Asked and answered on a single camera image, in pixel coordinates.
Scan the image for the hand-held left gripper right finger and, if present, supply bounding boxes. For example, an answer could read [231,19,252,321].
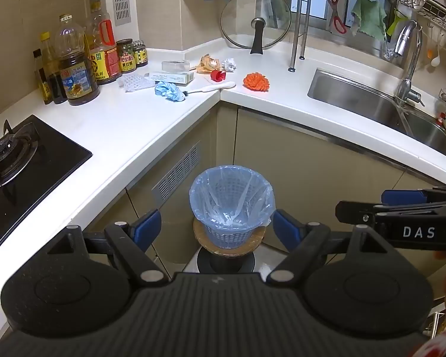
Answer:
[266,209,392,285]

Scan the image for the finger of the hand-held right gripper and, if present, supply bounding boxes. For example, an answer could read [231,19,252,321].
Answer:
[381,188,446,206]
[336,199,446,225]

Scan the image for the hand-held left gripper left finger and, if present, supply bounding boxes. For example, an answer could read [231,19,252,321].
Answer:
[46,208,172,284]

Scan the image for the blue plastic trash basket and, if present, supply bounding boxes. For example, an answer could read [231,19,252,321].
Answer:
[192,167,272,250]

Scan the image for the white mesh trash bin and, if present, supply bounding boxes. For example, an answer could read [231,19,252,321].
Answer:
[189,164,277,228]

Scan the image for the clear plastic blister tray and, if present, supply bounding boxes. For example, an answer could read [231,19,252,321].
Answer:
[118,74,157,94]

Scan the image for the white green cardboard box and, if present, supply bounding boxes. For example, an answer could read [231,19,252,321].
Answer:
[146,71,195,84]

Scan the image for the orange yellow plastic wrapper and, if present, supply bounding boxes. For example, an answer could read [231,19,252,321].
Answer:
[196,54,222,74]

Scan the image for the beige vented cabinet panel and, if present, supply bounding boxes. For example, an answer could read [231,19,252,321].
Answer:
[82,101,239,268]

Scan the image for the silver cabinet vent grille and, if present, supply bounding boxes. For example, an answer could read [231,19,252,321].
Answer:
[151,142,202,207]

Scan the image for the beige cabinet door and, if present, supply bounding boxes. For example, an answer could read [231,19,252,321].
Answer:
[234,106,409,257]

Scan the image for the steel sink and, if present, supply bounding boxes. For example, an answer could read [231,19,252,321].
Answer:
[307,68,446,163]

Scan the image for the red white printed clothing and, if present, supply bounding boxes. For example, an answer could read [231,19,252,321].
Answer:
[412,329,446,357]

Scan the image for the black gas stove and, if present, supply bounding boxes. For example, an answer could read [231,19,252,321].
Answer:
[0,115,93,264]

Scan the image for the blue crumpled glove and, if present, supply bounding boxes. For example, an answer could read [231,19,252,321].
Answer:
[155,81,189,103]

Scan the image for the white hanging spoon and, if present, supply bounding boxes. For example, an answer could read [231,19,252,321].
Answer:
[427,30,445,68]

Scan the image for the black burner grate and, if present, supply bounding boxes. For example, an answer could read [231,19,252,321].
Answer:
[0,119,40,190]

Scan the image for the chrome faucet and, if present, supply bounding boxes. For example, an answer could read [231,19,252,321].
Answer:
[393,20,426,109]

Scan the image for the clear plastic box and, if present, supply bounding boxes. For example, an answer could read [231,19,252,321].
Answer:
[161,60,191,73]

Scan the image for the large dark oil bottle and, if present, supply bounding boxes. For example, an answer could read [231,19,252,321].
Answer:
[54,14,100,106]

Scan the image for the yellow label sauce jar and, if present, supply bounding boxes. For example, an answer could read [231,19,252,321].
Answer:
[116,39,138,74]

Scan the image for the small green label jar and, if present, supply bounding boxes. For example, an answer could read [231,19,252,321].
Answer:
[133,40,149,68]

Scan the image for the yellow cap sauce bottle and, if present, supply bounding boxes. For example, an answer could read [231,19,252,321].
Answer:
[40,32,68,105]

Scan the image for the small dark soy sauce bottle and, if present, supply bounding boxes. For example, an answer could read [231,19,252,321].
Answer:
[32,48,55,105]

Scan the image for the green cloth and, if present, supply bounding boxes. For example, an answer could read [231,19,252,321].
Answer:
[351,0,388,42]

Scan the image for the metal rack legs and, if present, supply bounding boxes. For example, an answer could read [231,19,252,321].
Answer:
[289,0,446,73]

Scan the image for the red scissors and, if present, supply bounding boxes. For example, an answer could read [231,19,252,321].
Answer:
[325,0,348,35]

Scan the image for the glass pot lid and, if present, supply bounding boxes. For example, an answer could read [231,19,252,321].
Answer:
[220,0,293,55]

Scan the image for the round pedestal stool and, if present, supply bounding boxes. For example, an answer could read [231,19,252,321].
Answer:
[197,247,256,274]

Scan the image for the white handle brush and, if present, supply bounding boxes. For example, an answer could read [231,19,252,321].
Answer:
[181,81,238,99]

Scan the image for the red handle oil bottle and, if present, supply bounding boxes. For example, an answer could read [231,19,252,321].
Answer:
[84,2,123,85]

